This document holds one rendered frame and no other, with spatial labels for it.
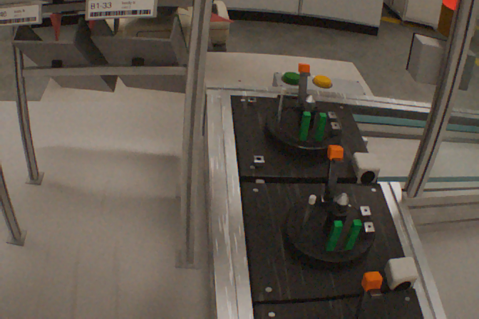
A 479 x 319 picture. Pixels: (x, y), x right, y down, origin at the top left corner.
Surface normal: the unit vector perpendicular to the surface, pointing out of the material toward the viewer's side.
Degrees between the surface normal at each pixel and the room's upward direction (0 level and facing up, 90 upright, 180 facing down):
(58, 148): 0
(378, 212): 0
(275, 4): 90
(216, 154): 0
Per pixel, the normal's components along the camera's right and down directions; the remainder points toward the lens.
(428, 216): 0.07, 0.58
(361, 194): 0.11, -0.81
